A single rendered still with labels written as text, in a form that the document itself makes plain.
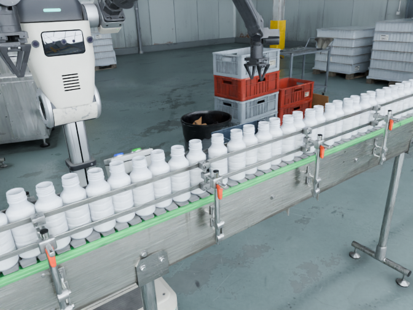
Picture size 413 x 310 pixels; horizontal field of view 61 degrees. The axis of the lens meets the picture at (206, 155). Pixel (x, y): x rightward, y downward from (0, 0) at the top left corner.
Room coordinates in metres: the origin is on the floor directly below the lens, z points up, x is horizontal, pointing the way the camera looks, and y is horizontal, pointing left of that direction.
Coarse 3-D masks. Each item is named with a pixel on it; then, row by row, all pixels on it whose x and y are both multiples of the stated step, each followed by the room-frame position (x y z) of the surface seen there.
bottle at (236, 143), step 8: (232, 136) 1.03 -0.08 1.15; (240, 136) 1.03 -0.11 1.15; (232, 144) 1.02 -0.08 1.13; (240, 144) 1.02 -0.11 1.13; (232, 160) 1.01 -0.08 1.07; (240, 160) 1.01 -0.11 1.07; (232, 168) 1.01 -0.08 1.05; (240, 168) 1.01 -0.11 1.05; (232, 176) 1.01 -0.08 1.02; (240, 176) 1.01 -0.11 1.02
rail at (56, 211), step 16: (400, 112) 1.57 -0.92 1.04; (224, 144) 1.06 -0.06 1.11; (256, 144) 1.04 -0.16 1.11; (208, 160) 0.93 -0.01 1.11; (272, 160) 1.09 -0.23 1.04; (160, 176) 0.84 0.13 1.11; (224, 176) 0.97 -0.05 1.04; (112, 192) 0.76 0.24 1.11; (176, 192) 0.87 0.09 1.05; (64, 208) 0.70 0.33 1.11; (16, 224) 0.64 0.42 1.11; (96, 224) 0.73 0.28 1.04; (0, 256) 0.61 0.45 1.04
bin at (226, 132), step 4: (256, 120) 1.82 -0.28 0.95; (240, 124) 1.75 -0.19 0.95; (244, 124) 1.76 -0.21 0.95; (252, 124) 1.80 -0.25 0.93; (256, 124) 1.81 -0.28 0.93; (228, 128) 1.70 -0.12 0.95; (232, 128) 1.72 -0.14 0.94; (236, 128) 1.73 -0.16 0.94; (240, 128) 1.75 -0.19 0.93; (256, 128) 1.82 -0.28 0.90; (212, 132) 1.64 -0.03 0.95; (216, 132) 1.66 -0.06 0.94; (220, 132) 1.67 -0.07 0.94; (224, 132) 1.69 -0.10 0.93; (228, 132) 1.70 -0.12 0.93; (256, 132) 1.82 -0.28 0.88; (224, 136) 1.69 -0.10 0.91; (228, 136) 1.70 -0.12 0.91; (224, 140) 1.56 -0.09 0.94; (228, 140) 1.53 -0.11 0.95; (288, 212) 1.28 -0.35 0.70
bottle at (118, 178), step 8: (112, 168) 0.80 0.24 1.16; (120, 168) 0.81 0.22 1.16; (112, 176) 0.80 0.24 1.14; (120, 176) 0.80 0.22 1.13; (128, 176) 0.83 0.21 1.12; (112, 184) 0.79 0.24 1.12; (120, 184) 0.79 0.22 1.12; (128, 184) 0.81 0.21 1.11; (128, 192) 0.80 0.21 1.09; (112, 200) 0.79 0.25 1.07; (120, 200) 0.79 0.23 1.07; (128, 200) 0.80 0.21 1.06; (120, 208) 0.79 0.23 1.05; (128, 208) 0.80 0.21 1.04; (128, 216) 0.80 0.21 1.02
